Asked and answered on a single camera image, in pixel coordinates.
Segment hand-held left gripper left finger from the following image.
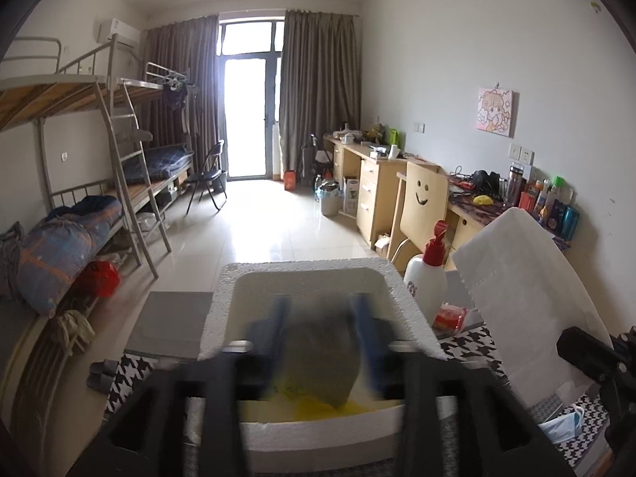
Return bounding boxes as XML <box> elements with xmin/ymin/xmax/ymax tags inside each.
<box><xmin>64</xmin><ymin>295</ymin><xmax>294</xmax><ymax>477</ymax></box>

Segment metal bunk bed with clothes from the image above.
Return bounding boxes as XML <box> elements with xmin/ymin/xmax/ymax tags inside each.
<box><xmin>116</xmin><ymin>62</ymin><xmax>200</xmax><ymax>209</ymax></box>

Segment blue orange plaid quilt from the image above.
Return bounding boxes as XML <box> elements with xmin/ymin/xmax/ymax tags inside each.
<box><xmin>15</xmin><ymin>195</ymin><xmax>125</xmax><ymax>316</ymax></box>

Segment black appliance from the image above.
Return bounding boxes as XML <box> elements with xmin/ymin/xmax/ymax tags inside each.
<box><xmin>471</xmin><ymin>170</ymin><xmax>502</xmax><ymax>194</ymax></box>

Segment glass balcony door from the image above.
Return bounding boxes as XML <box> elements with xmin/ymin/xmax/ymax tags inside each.
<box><xmin>217</xmin><ymin>19</ymin><xmax>286</xmax><ymax>180</ymax></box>

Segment white foam box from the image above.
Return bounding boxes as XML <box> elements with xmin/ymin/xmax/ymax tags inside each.
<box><xmin>185</xmin><ymin>257</ymin><xmax>448</xmax><ymax>477</ymax></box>

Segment red snack packet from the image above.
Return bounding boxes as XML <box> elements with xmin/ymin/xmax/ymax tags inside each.
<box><xmin>432</xmin><ymin>302</ymin><xmax>469</xmax><ymax>331</ymax></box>

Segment red plastic bag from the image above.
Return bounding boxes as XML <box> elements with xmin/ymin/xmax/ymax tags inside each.
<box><xmin>82</xmin><ymin>260</ymin><xmax>121</xmax><ymax>299</ymax></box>

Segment grey clothing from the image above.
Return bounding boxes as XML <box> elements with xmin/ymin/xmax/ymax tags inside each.
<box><xmin>0</xmin><ymin>223</ymin><xmax>25</xmax><ymax>299</ymax></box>

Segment large metal bunk bed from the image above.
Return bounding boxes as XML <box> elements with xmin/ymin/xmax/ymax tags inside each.
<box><xmin>0</xmin><ymin>36</ymin><xmax>175</xmax><ymax>319</ymax></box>

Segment wooden desk with drawers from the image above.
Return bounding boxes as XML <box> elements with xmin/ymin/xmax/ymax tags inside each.
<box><xmin>323</xmin><ymin>133</ymin><xmax>443</xmax><ymax>250</ymax></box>

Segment wooden desk patterned cover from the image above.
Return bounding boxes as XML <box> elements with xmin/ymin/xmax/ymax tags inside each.
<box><xmin>444</xmin><ymin>179</ymin><xmax>572</xmax><ymax>279</ymax></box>

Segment black folding trolley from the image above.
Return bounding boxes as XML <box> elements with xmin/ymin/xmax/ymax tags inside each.
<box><xmin>301</xmin><ymin>134</ymin><xmax>331</xmax><ymax>180</ymax></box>

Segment pale yellow cloth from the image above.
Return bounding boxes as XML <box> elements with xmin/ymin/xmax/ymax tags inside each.
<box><xmin>54</xmin><ymin>310</ymin><xmax>95</xmax><ymax>353</ymax></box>

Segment white foam sheet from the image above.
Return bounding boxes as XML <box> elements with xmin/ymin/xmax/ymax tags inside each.
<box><xmin>450</xmin><ymin>206</ymin><xmax>614</xmax><ymax>401</ymax></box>

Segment blue plaid mattress cover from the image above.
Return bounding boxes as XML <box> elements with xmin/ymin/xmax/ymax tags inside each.
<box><xmin>123</xmin><ymin>143</ymin><xmax>194</xmax><ymax>184</ymax></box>

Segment black folding chair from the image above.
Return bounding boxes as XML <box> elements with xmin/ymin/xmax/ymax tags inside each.
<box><xmin>186</xmin><ymin>140</ymin><xmax>228</xmax><ymax>215</ymax></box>

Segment row of toiletry bottles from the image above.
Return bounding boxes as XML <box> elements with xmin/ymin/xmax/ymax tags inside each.
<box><xmin>507</xmin><ymin>161</ymin><xmax>581</xmax><ymax>239</ymax></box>

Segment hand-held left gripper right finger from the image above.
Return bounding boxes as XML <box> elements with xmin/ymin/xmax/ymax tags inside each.
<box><xmin>348</xmin><ymin>293</ymin><xmax>577</xmax><ymax>477</ymax></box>

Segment white bucket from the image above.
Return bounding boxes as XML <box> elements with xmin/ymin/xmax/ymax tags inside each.
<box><xmin>320</xmin><ymin>184</ymin><xmax>343</xmax><ymax>217</ymax></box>

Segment white air conditioner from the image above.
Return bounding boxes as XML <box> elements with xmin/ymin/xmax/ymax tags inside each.
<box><xmin>97</xmin><ymin>18</ymin><xmax>142</xmax><ymax>49</ymax></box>

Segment brown curtain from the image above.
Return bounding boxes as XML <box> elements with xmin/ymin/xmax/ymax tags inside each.
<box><xmin>278</xmin><ymin>9</ymin><xmax>363</xmax><ymax>182</ymax></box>
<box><xmin>144</xmin><ymin>14</ymin><xmax>222</xmax><ymax>180</ymax></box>

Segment wooden chair smiley face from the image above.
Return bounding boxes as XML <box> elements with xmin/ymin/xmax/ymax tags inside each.
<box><xmin>386</xmin><ymin>161</ymin><xmax>450</xmax><ymax>262</ymax></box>

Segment dark hanging clothes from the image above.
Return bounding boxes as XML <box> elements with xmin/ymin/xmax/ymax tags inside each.
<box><xmin>161</xmin><ymin>82</ymin><xmax>190</xmax><ymax>110</ymax></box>

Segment grey-green cloth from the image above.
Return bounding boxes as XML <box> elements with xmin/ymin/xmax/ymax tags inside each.
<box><xmin>288</xmin><ymin>308</ymin><xmax>363</xmax><ymax>411</ymax></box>

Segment blue face mask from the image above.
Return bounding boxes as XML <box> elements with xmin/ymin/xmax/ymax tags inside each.
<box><xmin>537</xmin><ymin>404</ymin><xmax>584</xmax><ymax>445</ymax></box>

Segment cartoon wall picture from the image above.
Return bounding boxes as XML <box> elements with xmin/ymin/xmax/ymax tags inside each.
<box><xmin>476</xmin><ymin>87</ymin><xmax>515</xmax><ymax>137</ymax></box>

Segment white pump bottle red top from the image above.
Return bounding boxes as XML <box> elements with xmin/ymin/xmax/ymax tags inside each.
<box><xmin>403</xmin><ymin>219</ymin><xmax>450</xmax><ymax>311</ymax></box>

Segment houndstooth table cloth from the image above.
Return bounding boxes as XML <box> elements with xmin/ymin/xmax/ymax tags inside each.
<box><xmin>102</xmin><ymin>291</ymin><xmax>617</xmax><ymax>477</ymax></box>

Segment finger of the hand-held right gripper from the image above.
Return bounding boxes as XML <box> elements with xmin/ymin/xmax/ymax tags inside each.
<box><xmin>556</xmin><ymin>327</ymin><xmax>622</xmax><ymax>383</ymax></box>

